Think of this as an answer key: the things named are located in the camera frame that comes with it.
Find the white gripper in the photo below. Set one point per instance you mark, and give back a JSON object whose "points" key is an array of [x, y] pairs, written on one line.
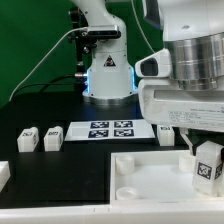
{"points": [[162, 102]]}

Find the white square tabletop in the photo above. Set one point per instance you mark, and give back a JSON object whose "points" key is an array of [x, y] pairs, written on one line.
{"points": [[156, 176]]}

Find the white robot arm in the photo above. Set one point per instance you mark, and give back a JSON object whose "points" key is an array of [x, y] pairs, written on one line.
{"points": [[181, 85]]}

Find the white fiducial tag plate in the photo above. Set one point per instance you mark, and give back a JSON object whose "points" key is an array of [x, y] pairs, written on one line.
{"points": [[109, 130]]}

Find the grey camera bar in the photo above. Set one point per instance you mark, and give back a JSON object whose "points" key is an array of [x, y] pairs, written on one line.
{"points": [[104, 32]]}

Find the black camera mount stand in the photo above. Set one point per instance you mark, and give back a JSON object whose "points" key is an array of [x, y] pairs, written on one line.
{"points": [[83, 45]]}

